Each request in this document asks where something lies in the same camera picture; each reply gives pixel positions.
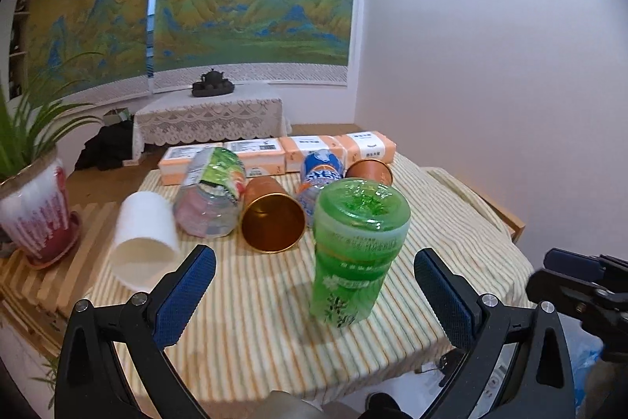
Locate striped yellow tablecloth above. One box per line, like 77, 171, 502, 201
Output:
80, 150, 537, 405

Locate green spider plant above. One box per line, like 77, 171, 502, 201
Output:
1, 51, 102, 181

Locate orange tissue pack leftmost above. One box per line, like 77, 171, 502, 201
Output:
157, 143, 223, 186

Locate wooden wall shelf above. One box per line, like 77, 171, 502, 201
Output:
9, 0, 33, 100

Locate wooden slat mat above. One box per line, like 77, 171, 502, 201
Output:
0, 201, 124, 319

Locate orange tissue pack far right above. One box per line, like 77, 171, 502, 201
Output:
336, 131, 396, 167

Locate small copper paper cup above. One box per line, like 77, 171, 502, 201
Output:
241, 176, 307, 253

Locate white paper cup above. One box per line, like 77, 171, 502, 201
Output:
109, 191, 182, 293

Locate black teapot set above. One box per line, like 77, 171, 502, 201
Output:
192, 68, 235, 98

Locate orange tissue pack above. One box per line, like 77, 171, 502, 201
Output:
279, 135, 346, 173
225, 138, 287, 177
157, 143, 223, 186
336, 131, 396, 167

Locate landscape painting blind left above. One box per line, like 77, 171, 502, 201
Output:
26, 0, 148, 93

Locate large orange paper cup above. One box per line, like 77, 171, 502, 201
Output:
345, 158, 394, 186

